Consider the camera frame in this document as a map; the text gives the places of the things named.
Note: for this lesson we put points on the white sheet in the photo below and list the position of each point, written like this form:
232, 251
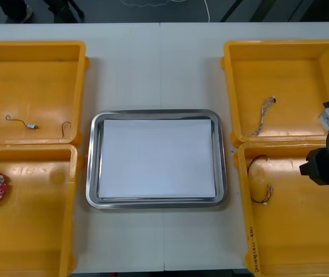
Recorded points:
156, 158

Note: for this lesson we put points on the person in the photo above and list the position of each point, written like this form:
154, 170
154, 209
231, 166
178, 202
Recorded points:
26, 14

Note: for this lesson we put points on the yellow-orange plastic bin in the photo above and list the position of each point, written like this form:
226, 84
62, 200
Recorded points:
31, 231
291, 80
31, 86
291, 231

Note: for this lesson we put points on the steel tray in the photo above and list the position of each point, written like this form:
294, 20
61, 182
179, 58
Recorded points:
93, 161

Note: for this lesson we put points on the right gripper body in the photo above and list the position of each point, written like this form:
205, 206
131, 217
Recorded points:
317, 167

